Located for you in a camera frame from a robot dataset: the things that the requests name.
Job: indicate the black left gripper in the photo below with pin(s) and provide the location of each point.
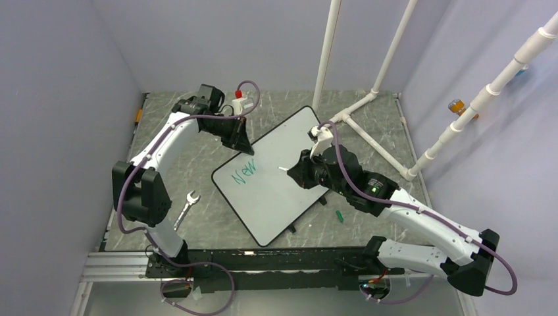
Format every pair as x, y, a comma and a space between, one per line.
240, 132

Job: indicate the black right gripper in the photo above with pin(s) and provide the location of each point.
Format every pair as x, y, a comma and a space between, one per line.
301, 171

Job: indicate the green marker cap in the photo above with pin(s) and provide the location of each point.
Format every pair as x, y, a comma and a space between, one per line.
340, 216

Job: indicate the white whiteboard black frame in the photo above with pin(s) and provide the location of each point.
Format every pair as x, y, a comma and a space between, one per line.
264, 198

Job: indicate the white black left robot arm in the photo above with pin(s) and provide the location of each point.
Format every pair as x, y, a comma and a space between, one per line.
140, 198

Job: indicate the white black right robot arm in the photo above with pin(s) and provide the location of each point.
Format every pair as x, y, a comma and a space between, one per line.
462, 255

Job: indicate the silver open-end wrench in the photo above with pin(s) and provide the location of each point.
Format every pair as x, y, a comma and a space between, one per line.
191, 199

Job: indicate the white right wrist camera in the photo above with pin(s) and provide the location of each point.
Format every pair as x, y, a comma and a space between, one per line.
322, 137

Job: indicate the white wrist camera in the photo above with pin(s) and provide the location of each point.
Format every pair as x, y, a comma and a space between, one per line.
322, 137
240, 104

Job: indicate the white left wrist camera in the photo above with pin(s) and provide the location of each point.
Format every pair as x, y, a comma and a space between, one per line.
240, 104

